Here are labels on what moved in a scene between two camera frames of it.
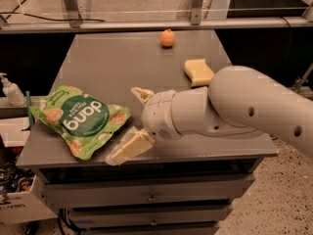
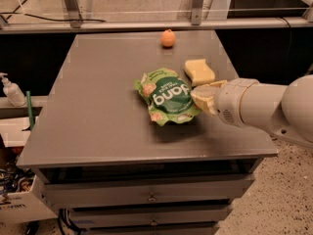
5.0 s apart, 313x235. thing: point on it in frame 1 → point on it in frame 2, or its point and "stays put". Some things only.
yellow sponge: x=199 y=71 stays put
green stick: x=31 y=121 stays put
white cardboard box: x=28 y=206 stays put
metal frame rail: x=300 y=20 stays put
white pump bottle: x=14 y=94 stays put
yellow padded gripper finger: x=143 y=94 → x=219 y=83
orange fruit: x=167 y=37 stays put
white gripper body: x=157 y=116 → x=232 y=101
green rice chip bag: x=82 y=122 → x=168 y=96
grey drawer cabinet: x=184 y=185 stays put
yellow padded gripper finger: x=135 y=140 → x=203 y=97
